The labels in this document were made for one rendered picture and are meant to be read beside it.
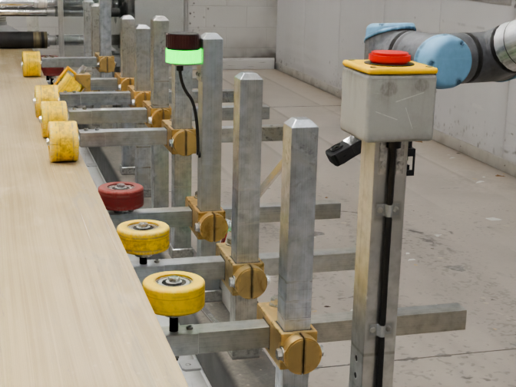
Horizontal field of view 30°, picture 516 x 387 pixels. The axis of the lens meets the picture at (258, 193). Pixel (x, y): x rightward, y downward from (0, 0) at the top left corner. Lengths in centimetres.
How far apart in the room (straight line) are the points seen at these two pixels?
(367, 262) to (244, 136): 51
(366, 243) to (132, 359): 28
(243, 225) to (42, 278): 33
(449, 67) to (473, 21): 484
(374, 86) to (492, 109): 538
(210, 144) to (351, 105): 76
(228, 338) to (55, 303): 23
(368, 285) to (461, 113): 569
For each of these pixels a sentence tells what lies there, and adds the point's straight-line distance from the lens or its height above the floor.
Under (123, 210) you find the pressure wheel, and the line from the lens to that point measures 169.
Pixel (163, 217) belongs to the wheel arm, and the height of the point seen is 85.
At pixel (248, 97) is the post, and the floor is 111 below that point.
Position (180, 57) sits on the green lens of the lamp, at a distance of 163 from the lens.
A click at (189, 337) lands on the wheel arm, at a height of 83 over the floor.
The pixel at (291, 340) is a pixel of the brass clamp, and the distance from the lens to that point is 123.
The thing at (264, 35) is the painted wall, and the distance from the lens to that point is 1064.
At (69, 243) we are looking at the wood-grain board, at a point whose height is 90.
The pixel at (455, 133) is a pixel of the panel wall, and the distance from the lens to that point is 672.
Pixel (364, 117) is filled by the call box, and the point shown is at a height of 118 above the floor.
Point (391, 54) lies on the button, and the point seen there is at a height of 123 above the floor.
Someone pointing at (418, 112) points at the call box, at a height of 118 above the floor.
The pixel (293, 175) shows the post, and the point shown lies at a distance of 119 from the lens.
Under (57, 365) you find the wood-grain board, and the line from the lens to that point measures 103.
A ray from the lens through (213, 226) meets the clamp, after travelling 169.
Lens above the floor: 133
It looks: 15 degrees down
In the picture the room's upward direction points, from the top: 1 degrees clockwise
